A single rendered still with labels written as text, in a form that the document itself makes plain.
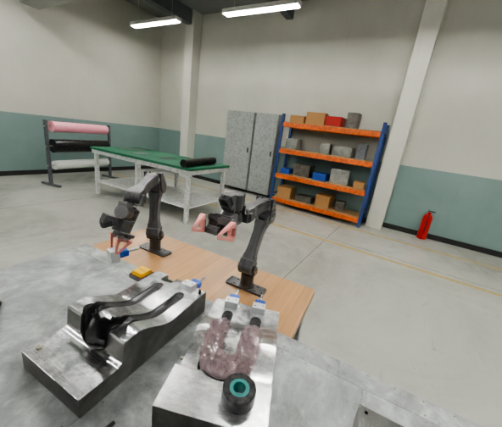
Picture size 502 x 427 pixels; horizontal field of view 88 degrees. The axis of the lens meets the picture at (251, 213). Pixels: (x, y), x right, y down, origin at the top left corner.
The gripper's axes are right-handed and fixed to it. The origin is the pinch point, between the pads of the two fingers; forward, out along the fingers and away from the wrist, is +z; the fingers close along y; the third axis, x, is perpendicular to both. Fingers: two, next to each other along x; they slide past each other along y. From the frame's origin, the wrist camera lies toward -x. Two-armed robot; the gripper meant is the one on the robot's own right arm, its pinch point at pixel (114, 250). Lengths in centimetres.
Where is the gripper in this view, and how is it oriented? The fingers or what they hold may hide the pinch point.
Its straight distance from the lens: 129.5
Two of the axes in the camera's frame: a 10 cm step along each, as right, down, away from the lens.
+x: 5.8, 3.0, 7.5
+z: -3.8, 9.2, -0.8
